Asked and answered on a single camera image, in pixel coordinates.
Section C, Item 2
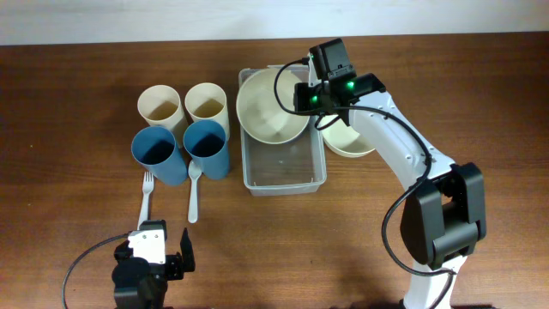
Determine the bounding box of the cream plastic bowl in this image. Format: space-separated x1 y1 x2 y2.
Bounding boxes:
236 69 310 144
321 119 375 158

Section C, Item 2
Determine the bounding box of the blue plastic cup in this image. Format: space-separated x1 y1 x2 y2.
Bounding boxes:
183 120 230 180
130 126 188 186

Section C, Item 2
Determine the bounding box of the cream plastic cup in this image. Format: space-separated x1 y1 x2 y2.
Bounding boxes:
137 85 189 148
184 82 230 139

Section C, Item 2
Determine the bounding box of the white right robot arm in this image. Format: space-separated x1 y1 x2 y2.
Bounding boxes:
294 51 486 308

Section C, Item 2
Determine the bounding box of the clear plastic container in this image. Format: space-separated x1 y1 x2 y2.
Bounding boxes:
238 69 327 196

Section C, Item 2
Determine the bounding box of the white plastic fork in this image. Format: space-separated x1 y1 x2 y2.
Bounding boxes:
137 172 154 227

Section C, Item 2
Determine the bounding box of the white plastic spoon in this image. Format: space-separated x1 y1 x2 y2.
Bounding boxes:
188 160 202 223

